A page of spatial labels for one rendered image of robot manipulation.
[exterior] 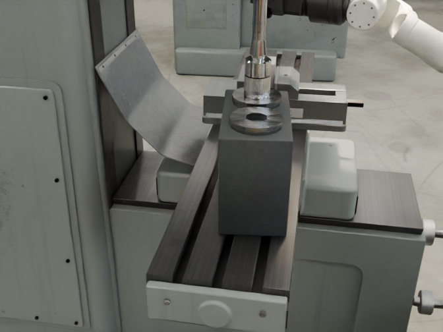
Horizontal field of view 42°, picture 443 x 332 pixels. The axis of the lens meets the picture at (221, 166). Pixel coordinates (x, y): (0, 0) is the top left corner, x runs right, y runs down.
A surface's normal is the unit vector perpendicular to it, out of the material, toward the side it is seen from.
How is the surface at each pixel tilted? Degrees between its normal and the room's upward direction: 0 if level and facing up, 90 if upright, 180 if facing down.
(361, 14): 92
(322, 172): 0
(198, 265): 0
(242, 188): 90
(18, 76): 89
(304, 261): 90
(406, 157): 0
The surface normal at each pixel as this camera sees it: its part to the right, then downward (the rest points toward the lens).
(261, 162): -0.06, 0.48
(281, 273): 0.00, -0.88
